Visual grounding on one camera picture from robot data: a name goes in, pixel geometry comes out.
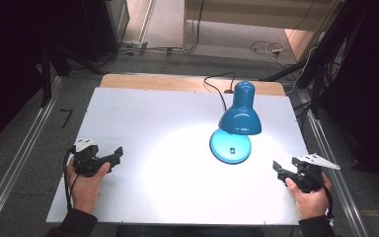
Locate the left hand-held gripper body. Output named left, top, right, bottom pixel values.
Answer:
left=72, top=137, right=114, bottom=178

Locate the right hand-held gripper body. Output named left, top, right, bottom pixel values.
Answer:
left=290, top=152, right=341, bottom=195

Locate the blue desk lamp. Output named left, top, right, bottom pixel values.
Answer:
left=208, top=80, right=264, bottom=165

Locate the person's right hand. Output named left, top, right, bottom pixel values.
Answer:
left=284, top=172, right=334, bottom=221

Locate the person's left hand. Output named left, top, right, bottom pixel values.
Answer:
left=66, top=158, right=112, bottom=215

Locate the black metal stand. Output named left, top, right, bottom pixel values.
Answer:
left=38, top=42, right=108, bottom=109
left=260, top=0, right=369, bottom=117

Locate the black cabinet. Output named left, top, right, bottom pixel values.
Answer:
left=78, top=0, right=130, bottom=63

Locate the light wooden furniture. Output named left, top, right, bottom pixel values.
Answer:
left=182, top=0, right=345, bottom=63

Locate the aluminium floor rail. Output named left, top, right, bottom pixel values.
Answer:
left=0, top=75, right=64, bottom=237
left=295, top=90, right=370, bottom=237

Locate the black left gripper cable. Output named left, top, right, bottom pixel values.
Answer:
left=62, top=146, right=81, bottom=211

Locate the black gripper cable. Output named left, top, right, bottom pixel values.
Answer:
left=62, top=146, right=81, bottom=211
left=319, top=179, right=336, bottom=220

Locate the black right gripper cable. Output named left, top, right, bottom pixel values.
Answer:
left=319, top=179, right=336, bottom=220

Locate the black lamp cable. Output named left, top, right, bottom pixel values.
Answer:
left=203, top=71, right=238, bottom=112

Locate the white floor cable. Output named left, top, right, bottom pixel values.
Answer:
left=249, top=39, right=289, bottom=67

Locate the black floor cable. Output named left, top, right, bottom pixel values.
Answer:
left=93, top=0, right=206, bottom=68

